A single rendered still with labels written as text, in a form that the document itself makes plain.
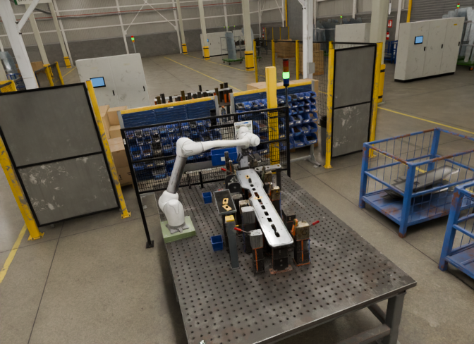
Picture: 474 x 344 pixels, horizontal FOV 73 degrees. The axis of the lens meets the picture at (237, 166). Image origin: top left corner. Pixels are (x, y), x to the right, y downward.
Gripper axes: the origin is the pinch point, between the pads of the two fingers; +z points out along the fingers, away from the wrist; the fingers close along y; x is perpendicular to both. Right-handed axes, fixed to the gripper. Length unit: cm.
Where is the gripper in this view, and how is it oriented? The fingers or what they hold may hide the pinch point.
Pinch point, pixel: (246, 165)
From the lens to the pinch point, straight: 331.2
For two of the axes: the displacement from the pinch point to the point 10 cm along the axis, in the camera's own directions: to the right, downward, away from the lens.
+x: -1.9, -3.8, 9.0
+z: 0.9, 9.1, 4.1
